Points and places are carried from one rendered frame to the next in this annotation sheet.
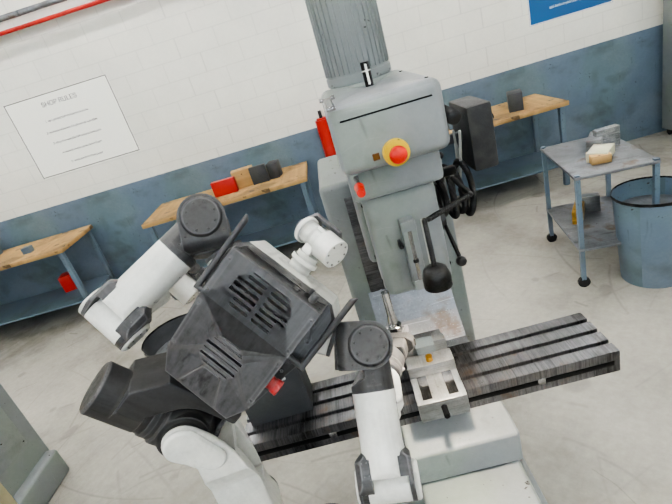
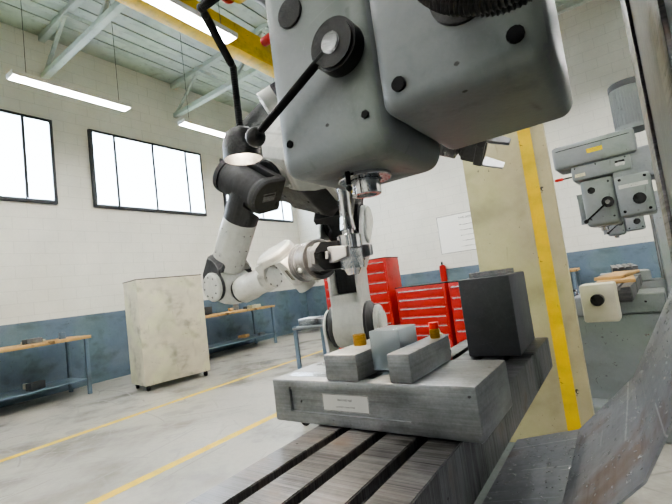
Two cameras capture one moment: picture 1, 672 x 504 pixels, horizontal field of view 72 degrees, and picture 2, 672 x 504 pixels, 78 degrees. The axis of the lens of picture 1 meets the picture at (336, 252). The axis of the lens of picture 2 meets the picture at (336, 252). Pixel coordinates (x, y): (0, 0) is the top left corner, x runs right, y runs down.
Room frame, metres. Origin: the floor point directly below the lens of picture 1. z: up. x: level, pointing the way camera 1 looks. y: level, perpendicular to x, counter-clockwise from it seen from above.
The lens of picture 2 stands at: (1.52, -0.79, 1.15)
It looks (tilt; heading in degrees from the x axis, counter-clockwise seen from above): 5 degrees up; 121
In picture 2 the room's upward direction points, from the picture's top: 7 degrees counter-clockwise
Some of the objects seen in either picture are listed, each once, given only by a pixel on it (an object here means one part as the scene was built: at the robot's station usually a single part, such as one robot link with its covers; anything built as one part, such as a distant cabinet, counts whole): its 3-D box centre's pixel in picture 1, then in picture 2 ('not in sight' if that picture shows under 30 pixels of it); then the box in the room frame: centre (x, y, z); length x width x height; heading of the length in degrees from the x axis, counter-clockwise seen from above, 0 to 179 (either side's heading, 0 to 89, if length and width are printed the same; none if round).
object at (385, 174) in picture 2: not in sight; (364, 178); (1.25, -0.21, 1.31); 0.09 x 0.09 x 0.01
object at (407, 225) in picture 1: (413, 253); not in sight; (1.14, -0.20, 1.45); 0.04 x 0.04 x 0.21; 86
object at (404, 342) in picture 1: (390, 354); (325, 259); (1.06, -0.06, 1.20); 0.13 x 0.12 x 0.10; 66
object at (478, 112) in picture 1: (474, 131); not in sight; (1.53, -0.57, 1.62); 0.20 x 0.09 x 0.21; 176
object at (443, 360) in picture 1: (430, 363); (366, 357); (1.20, -0.18, 1.02); 0.15 x 0.06 x 0.04; 85
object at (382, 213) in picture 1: (404, 230); (353, 79); (1.25, -0.21, 1.47); 0.21 x 0.19 x 0.32; 86
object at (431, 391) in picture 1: (430, 366); (382, 378); (1.22, -0.19, 0.99); 0.35 x 0.15 x 0.11; 175
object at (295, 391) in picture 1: (274, 384); (497, 308); (1.32, 0.34, 1.03); 0.22 x 0.12 x 0.20; 88
